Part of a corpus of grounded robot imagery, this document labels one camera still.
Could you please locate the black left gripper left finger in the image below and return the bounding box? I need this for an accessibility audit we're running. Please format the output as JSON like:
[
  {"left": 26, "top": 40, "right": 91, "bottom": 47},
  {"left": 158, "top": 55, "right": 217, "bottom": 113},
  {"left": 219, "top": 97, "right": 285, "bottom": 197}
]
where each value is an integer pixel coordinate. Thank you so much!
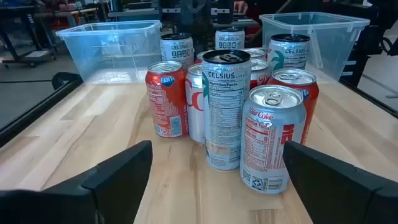
[{"left": 0, "top": 139, "right": 154, "bottom": 224}]

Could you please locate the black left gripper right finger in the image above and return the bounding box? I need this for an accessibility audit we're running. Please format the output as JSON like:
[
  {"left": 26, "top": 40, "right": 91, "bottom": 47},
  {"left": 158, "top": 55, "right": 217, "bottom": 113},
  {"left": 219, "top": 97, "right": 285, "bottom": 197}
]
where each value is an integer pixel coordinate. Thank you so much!
[{"left": 282, "top": 140, "right": 398, "bottom": 224}]

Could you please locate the tall Celsius can black lid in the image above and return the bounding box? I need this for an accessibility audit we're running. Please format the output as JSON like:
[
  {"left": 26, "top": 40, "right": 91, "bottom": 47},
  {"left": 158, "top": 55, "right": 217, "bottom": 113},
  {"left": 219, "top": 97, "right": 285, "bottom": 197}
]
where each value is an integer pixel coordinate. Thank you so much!
[
  {"left": 266, "top": 33, "right": 311, "bottom": 72},
  {"left": 159, "top": 32, "right": 195, "bottom": 70},
  {"left": 201, "top": 49, "right": 252, "bottom": 171},
  {"left": 215, "top": 27, "right": 246, "bottom": 51}
]

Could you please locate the black metal cart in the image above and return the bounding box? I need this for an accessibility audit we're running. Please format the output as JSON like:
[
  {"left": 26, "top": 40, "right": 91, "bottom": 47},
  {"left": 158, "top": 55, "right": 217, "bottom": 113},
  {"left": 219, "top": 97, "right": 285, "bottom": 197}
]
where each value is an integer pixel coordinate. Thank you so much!
[{"left": 0, "top": 4, "right": 58, "bottom": 68}]

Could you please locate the grey workbench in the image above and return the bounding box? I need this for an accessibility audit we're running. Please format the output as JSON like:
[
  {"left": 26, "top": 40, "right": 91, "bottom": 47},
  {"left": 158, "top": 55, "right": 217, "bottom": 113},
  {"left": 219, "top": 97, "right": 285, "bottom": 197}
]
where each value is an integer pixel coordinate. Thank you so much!
[{"left": 107, "top": 8, "right": 161, "bottom": 22}]

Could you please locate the person's hand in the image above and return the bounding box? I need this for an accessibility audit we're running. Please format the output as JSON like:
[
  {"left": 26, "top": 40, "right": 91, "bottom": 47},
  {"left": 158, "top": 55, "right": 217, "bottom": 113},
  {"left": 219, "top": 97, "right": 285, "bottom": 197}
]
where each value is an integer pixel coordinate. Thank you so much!
[{"left": 233, "top": 0, "right": 249, "bottom": 14}]

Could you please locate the black cable loop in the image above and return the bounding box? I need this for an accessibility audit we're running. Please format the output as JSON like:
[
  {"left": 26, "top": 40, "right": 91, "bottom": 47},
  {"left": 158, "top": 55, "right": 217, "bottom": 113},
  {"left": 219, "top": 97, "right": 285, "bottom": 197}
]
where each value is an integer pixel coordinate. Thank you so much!
[{"left": 51, "top": 72, "right": 83, "bottom": 91}]

